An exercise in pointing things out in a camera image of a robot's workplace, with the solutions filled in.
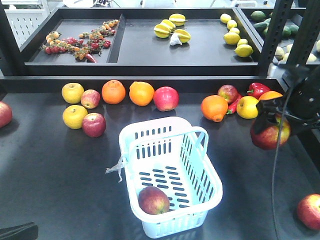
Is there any orange back left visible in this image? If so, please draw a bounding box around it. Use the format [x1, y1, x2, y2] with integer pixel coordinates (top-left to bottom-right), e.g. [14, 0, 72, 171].
[101, 79, 126, 105]

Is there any dark red apple left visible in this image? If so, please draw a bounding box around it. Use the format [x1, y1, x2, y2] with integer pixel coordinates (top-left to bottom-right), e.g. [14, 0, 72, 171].
[82, 112, 107, 138]

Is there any lemon front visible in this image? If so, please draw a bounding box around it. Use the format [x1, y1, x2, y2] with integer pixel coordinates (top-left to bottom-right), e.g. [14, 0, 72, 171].
[234, 44, 254, 58]

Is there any yellow starfruit right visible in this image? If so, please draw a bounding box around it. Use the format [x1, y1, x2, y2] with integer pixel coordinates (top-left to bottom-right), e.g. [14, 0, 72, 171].
[173, 29, 191, 44]

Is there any light blue plastic basket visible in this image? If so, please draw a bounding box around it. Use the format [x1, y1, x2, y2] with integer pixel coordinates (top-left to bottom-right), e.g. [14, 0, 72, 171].
[106, 116, 223, 239]

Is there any red chili pepper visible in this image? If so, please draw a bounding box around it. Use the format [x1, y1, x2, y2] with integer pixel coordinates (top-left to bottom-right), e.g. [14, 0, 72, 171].
[226, 94, 242, 115]

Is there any yellow apple front left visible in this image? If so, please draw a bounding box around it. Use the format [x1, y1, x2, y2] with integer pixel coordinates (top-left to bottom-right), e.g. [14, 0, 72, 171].
[62, 105, 88, 130]

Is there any big red apple back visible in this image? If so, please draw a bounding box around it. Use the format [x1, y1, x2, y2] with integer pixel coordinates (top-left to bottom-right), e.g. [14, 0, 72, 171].
[153, 86, 179, 112]

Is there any red yellow apple behind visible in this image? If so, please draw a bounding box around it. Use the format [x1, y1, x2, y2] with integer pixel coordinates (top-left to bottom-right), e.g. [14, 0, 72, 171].
[217, 84, 239, 105]

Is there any cherry tomato vine pile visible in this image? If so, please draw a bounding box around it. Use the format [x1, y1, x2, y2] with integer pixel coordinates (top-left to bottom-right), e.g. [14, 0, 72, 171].
[39, 19, 120, 63]

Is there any black perforated upright post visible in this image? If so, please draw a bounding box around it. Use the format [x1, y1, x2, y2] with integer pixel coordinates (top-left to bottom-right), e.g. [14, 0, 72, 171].
[258, 0, 293, 78]

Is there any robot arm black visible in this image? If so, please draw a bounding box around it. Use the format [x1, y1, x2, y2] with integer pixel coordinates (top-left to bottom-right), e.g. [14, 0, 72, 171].
[253, 64, 320, 135]

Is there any orange with navel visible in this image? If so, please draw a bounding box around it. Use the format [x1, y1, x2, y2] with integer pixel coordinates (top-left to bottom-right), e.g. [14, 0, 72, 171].
[200, 95, 228, 122]

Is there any black fruit display stand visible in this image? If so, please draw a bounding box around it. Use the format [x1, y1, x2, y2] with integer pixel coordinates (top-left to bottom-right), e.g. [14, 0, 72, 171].
[0, 7, 320, 240]

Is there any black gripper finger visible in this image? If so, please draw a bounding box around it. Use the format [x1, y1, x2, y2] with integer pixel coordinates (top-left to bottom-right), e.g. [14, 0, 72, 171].
[0, 222, 39, 240]

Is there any yellow orange fruit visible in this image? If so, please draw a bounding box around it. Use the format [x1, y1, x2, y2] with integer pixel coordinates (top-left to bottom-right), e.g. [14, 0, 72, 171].
[236, 96, 259, 119]

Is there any yellow starfruit far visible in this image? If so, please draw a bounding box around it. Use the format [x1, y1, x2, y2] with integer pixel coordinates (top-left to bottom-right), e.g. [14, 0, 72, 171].
[168, 13, 186, 27]

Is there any lemon large middle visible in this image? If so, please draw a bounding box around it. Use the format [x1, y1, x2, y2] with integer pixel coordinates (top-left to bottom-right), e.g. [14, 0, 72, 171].
[223, 32, 241, 45]

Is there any yellow apple back left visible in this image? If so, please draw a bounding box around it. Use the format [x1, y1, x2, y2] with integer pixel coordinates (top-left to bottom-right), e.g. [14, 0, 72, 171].
[61, 82, 84, 104]

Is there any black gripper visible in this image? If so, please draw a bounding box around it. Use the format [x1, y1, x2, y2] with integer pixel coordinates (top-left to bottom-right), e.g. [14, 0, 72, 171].
[253, 64, 320, 135]

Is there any small pink apple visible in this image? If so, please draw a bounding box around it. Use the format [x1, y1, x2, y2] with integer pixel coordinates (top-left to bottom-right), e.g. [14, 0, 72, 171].
[80, 89, 101, 109]

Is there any large orange right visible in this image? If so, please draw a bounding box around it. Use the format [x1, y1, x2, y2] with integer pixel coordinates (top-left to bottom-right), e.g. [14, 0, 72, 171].
[258, 90, 283, 101]

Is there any white garlic bulb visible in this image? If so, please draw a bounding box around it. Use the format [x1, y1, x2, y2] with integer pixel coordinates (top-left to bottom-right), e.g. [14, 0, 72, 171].
[169, 33, 183, 46]

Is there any red bell pepper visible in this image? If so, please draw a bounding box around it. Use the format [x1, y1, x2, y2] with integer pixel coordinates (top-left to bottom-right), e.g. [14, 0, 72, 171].
[247, 82, 271, 99]

